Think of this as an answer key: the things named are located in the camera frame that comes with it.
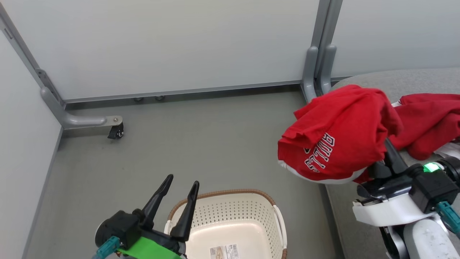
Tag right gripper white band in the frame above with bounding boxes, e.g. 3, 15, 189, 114
352, 138, 436, 227

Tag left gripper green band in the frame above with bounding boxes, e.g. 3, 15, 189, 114
117, 174, 200, 259

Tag red shirt with white lettering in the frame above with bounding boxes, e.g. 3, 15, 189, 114
277, 85, 404, 185

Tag cream perforated laundry basket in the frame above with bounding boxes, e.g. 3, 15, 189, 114
164, 189, 288, 259

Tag basket label sticker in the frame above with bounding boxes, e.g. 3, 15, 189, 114
210, 244, 240, 259

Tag grey fabric sofa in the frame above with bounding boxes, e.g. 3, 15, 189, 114
319, 68, 460, 259

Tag black caster on leg bar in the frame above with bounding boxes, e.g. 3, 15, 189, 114
107, 122, 125, 140

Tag grey partition leg bar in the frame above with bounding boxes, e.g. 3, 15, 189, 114
40, 86, 123, 130

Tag left teal cable connector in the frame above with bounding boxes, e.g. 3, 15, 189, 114
92, 236, 121, 259

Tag teal cable connector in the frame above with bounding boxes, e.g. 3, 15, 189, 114
436, 201, 460, 240
92, 236, 121, 259

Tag right teal cable connector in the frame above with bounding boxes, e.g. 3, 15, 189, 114
436, 201, 460, 240

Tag grey partition post with feet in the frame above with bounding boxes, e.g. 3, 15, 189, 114
302, 0, 344, 104

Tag grey corner bracket strip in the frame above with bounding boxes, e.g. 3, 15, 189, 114
0, 4, 66, 108

